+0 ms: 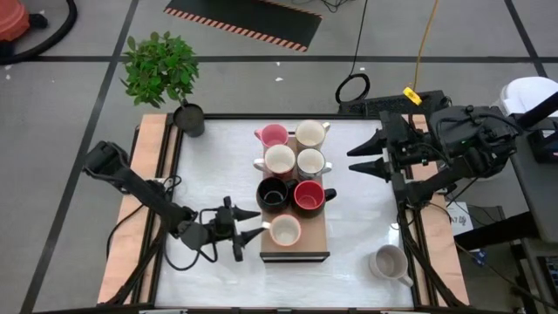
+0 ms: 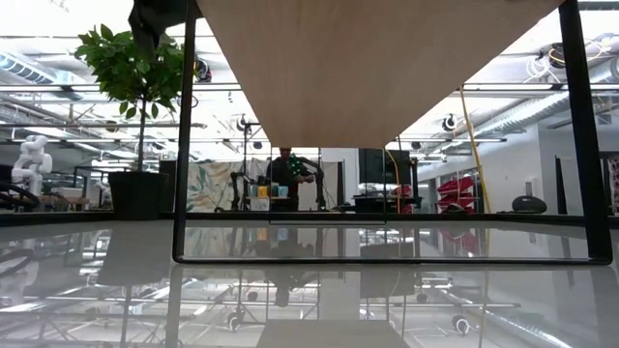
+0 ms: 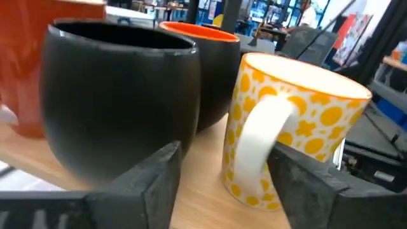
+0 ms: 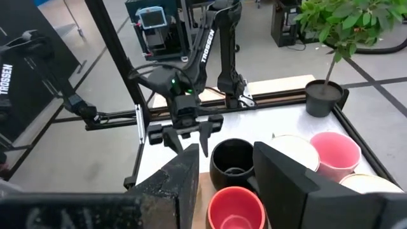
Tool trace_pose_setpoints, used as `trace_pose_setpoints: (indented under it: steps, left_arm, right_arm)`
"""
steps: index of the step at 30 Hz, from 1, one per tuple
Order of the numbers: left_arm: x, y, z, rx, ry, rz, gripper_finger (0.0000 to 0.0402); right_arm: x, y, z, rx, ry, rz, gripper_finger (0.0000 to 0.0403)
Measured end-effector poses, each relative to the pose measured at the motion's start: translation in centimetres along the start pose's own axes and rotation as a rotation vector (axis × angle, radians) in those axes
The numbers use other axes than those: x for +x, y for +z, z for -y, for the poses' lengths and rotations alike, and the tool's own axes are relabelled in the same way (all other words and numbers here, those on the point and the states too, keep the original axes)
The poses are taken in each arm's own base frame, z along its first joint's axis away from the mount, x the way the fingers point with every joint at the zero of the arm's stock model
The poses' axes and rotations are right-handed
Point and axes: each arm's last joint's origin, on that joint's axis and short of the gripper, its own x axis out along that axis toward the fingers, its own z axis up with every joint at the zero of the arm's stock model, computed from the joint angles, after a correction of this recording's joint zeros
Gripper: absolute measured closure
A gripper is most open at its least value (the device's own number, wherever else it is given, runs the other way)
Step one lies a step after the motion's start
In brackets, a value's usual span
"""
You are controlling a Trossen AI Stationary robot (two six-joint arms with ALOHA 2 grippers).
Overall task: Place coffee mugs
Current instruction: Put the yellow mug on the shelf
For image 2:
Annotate green potted plant black pot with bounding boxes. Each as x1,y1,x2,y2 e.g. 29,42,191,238
74,22,195,222

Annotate floral painted panel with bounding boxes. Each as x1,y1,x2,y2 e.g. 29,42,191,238
186,160,270,213

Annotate white humanoid robot figure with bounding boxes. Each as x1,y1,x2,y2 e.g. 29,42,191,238
10,133,54,197

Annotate person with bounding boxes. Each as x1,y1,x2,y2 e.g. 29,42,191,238
267,146,316,213

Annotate wooden board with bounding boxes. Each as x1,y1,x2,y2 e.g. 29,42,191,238
171,0,615,266

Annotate black monitor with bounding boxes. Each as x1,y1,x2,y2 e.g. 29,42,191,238
358,147,413,186

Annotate red storage bins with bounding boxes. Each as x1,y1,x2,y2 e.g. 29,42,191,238
436,175,479,215

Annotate black round speaker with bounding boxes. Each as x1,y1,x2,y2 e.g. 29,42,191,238
511,194,549,215

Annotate yellow cable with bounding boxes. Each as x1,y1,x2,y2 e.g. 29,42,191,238
457,84,493,215

